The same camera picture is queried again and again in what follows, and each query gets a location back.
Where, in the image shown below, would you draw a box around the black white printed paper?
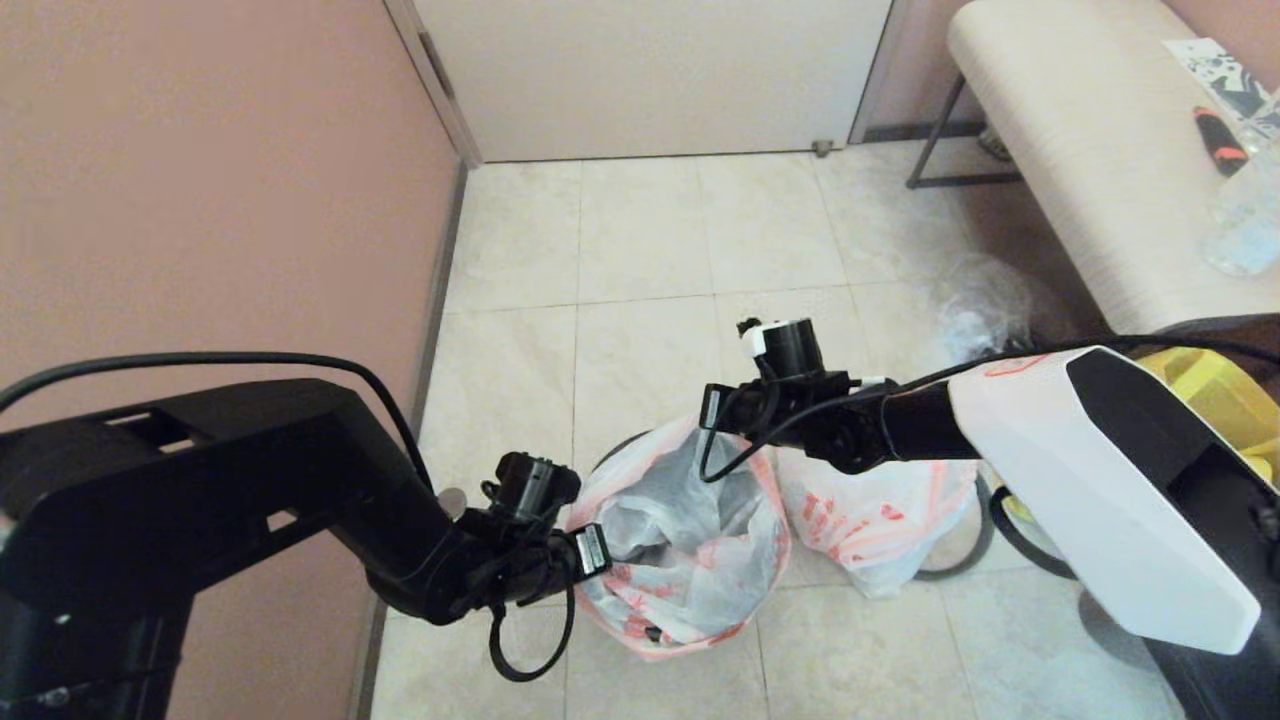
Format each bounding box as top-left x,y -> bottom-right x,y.
1164,36 -> 1280,127

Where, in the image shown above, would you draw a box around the beige wood-grain bench top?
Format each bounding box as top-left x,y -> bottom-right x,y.
948,0 -> 1280,340

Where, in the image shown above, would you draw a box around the yellow fabric tote bag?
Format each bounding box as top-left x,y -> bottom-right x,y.
1003,347 -> 1280,523

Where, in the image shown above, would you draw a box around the short black left wrist cable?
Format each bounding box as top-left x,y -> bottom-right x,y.
488,585 -> 578,683

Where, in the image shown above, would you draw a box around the long black left arm cable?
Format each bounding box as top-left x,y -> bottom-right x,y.
0,351 -> 437,493

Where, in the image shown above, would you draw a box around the black round trash bin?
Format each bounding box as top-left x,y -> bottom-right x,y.
590,430 -> 653,473

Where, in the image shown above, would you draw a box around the grey ribbed round object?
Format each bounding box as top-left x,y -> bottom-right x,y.
1078,585 -> 1151,673

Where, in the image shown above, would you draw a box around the clear plastic bag black contents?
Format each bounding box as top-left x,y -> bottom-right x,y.
932,254 -> 1079,363

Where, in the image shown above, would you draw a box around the clear plastic water bottle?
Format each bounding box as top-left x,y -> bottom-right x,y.
1203,138 -> 1280,279

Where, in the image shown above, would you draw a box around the beige wooden bench table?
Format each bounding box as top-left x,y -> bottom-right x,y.
906,74 -> 1280,373

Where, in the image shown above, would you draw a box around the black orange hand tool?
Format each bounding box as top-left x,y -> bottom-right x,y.
1191,103 -> 1252,179

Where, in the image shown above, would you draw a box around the white door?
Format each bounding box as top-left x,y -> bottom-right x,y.
413,0 -> 893,164

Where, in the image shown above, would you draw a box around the grey bin rim ring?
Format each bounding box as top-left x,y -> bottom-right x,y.
915,478 -> 993,583

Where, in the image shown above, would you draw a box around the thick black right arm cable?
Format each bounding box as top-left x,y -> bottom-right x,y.
988,485 -> 1081,582

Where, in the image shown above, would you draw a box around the white trash bag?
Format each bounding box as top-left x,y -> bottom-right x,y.
778,452 -> 983,599
565,415 -> 792,662

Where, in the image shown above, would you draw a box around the beige door frame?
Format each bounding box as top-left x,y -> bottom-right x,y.
385,0 -> 484,169

